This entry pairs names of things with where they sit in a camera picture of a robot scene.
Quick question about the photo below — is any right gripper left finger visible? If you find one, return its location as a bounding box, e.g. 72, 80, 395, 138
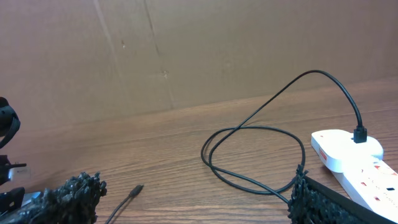
1, 172, 107, 224

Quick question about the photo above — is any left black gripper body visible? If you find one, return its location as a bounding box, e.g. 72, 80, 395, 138
0, 154, 27, 215

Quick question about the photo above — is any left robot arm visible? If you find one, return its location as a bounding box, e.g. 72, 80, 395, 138
1, 97, 27, 215

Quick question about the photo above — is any white power strip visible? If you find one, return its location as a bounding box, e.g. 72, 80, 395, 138
331, 156, 397, 223

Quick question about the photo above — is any Samsung Galaxy smartphone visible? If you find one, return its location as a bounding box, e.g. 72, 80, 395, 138
21, 192, 42, 207

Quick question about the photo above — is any white USB charger plug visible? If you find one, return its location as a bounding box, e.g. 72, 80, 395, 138
311, 129, 384, 173

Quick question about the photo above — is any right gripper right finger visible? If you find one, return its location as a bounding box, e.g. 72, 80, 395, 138
288, 165, 394, 224

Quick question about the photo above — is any black USB charging cable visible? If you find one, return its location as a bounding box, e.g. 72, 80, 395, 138
104, 69, 368, 224

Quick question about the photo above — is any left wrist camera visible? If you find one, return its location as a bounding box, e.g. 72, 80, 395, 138
8, 166, 31, 181

